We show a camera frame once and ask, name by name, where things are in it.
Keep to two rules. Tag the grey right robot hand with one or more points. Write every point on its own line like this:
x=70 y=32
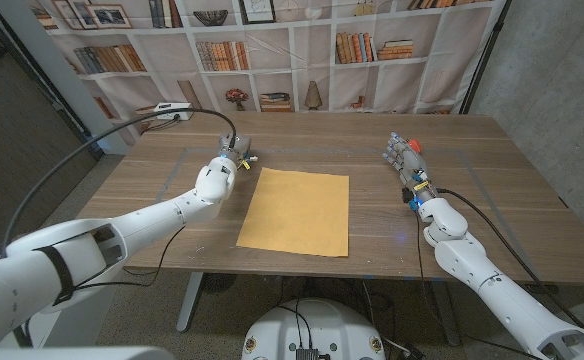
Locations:
x=412 y=165

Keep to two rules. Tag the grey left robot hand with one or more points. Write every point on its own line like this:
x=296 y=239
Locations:
x=242 y=147

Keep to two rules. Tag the yellow paper envelope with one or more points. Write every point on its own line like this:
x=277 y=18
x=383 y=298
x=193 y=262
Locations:
x=297 y=212

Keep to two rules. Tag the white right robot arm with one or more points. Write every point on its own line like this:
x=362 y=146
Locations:
x=472 y=260

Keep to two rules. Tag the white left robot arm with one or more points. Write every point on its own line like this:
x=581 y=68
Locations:
x=147 y=225

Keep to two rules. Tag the white power strip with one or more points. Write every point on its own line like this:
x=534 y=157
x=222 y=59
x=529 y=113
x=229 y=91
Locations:
x=173 y=113

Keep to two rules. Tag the printed bookshelf backdrop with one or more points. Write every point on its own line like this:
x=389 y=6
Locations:
x=312 y=65

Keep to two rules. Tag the black backdrop stand pole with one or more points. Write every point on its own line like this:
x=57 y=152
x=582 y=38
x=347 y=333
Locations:
x=488 y=55

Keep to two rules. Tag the dark round floor fixture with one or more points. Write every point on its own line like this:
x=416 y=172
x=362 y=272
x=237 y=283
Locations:
x=219 y=282

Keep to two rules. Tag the grey table leg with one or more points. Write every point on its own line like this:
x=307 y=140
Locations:
x=191 y=300
x=444 y=310

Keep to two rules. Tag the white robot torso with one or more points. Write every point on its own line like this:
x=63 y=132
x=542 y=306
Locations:
x=342 y=325

